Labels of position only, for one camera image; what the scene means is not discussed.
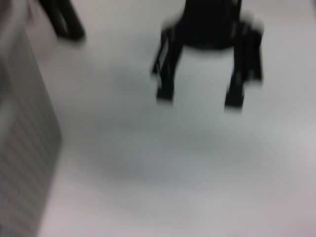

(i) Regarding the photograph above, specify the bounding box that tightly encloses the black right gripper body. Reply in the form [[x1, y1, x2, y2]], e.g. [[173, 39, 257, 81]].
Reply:
[[161, 0, 264, 50]]

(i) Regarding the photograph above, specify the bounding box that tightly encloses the glass carafe with black handle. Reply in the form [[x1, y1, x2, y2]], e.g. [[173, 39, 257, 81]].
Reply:
[[38, 0, 86, 41]]

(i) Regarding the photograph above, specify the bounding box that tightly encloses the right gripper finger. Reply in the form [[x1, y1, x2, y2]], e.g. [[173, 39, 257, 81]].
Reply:
[[224, 32, 263, 107], [152, 31, 183, 101]]

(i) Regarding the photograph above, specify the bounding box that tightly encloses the grey perforated storage basket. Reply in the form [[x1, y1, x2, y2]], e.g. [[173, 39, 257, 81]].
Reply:
[[0, 0, 63, 237]]

